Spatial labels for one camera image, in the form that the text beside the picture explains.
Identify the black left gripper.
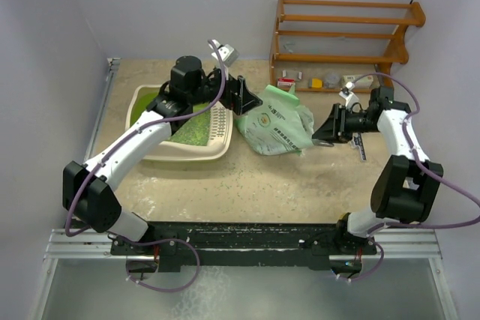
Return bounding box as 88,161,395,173
189,63,262,115

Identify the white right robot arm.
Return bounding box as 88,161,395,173
312,86,443,253

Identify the green litter pellets pile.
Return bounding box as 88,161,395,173
169,111,210,146

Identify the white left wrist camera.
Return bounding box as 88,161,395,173
209,40,239,67

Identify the grey round container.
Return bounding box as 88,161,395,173
323,72,341,88

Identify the black white bag sealing strip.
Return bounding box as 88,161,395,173
351,133,367,162

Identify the wooden shelf rack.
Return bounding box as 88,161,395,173
268,0,426,86

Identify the silver metal scoop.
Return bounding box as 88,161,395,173
312,139,334,147

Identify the yellow small block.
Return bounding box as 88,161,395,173
308,78,323,89

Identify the red white small box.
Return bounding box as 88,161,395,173
277,78,296,88

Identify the beige green litter box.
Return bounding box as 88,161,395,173
125,85,233,162

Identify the green white carton box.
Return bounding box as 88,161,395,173
341,74,374,89

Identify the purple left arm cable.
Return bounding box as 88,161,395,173
65,38,230,293

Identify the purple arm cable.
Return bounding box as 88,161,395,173
65,38,230,293
337,71,480,283

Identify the green cat litter bag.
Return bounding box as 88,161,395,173
235,85,314,156

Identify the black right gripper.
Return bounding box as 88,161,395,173
312,103,380,144

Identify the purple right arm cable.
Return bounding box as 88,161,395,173
337,71,480,283

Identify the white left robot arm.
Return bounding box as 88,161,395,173
62,55,262,254

